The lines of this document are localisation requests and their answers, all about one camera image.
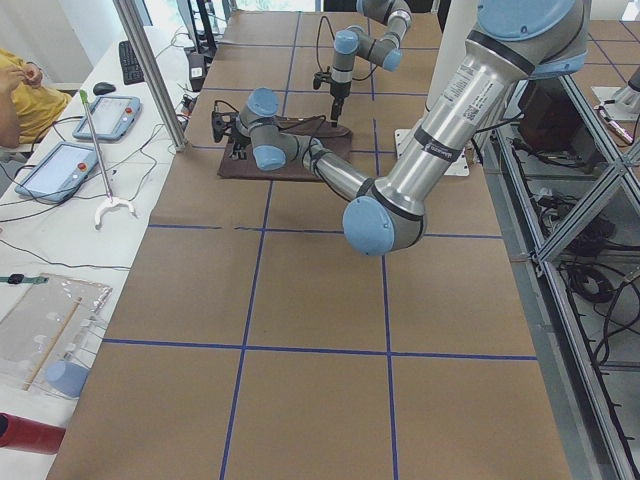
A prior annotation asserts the near blue teach pendant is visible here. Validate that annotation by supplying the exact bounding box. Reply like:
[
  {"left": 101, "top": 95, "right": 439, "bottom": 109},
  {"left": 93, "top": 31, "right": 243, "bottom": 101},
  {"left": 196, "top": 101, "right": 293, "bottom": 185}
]
[{"left": 14, "top": 142, "right": 98, "bottom": 204}]

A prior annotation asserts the blue teach pendant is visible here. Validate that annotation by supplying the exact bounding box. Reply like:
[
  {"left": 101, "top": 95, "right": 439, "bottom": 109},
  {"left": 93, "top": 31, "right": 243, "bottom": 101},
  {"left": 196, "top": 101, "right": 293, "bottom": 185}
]
[
  {"left": 86, "top": 95, "right": 141, "bottom": 142},
  {"left": 14, "top": 142, "right": 98, "bottom": 204}
]

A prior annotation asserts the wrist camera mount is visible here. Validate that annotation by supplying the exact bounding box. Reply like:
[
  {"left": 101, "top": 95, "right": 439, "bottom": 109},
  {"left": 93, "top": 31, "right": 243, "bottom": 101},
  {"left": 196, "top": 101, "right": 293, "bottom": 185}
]
[
  {"left": 312, "top": 71, "right": 332, "bottom": 90},
  {"left": 211, "top": 110, "right": 236, "bottom": 143}
]

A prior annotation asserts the black keyboard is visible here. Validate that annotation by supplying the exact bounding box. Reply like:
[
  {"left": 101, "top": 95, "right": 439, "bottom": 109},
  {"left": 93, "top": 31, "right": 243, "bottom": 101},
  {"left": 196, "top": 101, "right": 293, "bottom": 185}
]
[{"left": 118, "top": 40, "right": 144, "bottom": 85}]

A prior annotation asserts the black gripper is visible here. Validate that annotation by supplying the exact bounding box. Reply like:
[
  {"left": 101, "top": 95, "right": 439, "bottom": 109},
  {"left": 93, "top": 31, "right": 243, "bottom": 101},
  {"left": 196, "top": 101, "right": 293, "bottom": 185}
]
[
  {"left": 330, "top": 81, "right": 350, "bottom": 123},
  {"left": 230, "top": 127, "right": 251, "bottom": 160}
]

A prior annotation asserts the dark brown t-shirt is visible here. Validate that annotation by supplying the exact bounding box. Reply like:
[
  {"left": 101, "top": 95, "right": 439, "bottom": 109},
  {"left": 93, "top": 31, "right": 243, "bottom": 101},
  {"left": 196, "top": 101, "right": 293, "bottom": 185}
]
[{"left": 218, "top": 116, "right": 353, "bottom": 182}]

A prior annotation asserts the smart watch green strap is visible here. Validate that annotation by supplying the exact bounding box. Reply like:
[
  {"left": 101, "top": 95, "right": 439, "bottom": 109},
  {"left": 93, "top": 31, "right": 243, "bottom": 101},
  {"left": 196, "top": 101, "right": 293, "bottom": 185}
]
[{"left": 0, "top": 272, "right": 51, "bottom": 287}]

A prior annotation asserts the black computer mouse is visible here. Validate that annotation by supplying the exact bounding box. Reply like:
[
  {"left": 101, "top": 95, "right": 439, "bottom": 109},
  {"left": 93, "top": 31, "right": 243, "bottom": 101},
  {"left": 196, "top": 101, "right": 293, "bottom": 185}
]
[{"left": 92, "top": 82, "right": 116, "bottom": 96}]

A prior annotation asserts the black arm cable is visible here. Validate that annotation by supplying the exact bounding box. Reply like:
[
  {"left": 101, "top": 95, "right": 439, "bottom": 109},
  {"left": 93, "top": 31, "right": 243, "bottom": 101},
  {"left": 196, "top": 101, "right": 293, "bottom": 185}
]
[
  {"left": 214, "top": 99, "right": 351, "bottom": 166},
  {"left": 315, "top": 14, "right": 381, "bottom": 84}
]

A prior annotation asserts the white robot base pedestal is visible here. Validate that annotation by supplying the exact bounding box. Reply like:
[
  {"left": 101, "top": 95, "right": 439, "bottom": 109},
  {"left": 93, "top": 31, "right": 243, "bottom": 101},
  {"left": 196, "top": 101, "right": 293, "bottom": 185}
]
[{"left": 394, "top": 129, "right": 470, "bottom": 177}]

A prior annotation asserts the person in yellow shirt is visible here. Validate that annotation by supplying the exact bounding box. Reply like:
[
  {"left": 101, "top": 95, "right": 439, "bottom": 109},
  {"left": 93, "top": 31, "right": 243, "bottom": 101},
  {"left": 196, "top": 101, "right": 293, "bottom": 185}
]
[{"left": 1, "top": 49, "right": 72, "bottom": 148}]

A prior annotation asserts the blue plastic cup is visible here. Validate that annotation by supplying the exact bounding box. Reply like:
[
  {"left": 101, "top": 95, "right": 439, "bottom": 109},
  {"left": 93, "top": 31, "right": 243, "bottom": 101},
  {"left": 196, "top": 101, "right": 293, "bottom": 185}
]
[{"left": 45, "top": 360, "right": 90, "bottom": 398}]

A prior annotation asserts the red cylinder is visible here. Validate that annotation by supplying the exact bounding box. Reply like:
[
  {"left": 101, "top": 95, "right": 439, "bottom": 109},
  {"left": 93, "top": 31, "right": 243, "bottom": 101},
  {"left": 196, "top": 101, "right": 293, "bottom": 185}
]
[{"left": 1, "top": 413, "right": 66, "bottom": 454}]

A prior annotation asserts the aluminium frame rack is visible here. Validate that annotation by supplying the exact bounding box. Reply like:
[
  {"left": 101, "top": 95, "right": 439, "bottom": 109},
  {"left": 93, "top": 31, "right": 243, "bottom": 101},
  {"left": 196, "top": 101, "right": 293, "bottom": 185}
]
[{"left": 483, "top": 64, "right": 639, "bottom": 479}]

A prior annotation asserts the wooden stick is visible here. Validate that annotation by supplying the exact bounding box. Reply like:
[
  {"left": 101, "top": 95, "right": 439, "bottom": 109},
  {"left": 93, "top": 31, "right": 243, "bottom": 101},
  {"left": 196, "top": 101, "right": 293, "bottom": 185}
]
[{"left": 22, "top": 297, "right": 83, "bottom": 391}]

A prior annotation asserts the aluminium frame post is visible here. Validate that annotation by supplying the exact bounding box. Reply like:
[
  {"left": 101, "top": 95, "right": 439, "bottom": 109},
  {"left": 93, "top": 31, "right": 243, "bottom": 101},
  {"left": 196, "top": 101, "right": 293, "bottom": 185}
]
[{"left": 113, "top": 0, "right": 186, "bottom": 152}]

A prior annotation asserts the far blue teach pendant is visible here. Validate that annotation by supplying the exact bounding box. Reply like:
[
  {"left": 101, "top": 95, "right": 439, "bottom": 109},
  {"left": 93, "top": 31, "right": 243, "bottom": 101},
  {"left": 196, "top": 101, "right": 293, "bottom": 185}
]
[{"left": 86, "top": 95, "right": 141, "bottom": 142}]

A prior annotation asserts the clear plastic bag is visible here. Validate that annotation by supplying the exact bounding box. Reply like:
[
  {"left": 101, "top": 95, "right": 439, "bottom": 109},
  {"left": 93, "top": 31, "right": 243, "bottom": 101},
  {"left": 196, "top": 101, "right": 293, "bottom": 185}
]
[{"left": 1, "top": 273, "right": 112, "bottom": 399}]

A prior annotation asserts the white claw reacher stick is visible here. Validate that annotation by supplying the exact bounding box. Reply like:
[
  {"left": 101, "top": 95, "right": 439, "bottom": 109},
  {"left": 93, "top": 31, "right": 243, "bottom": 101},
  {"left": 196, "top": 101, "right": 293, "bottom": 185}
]
[{"left": 79, "top": 89, "right": 137, "bottom": 230}]

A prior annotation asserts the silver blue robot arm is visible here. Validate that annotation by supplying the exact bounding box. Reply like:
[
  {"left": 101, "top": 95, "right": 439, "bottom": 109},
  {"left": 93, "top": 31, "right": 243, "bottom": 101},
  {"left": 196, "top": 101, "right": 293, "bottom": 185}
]
[
  {"left": 233, "top": 1, "right": 591, "bottom": 256},
  {"left": 323, "top": 0, "right": 412, "bottom": 126}
]

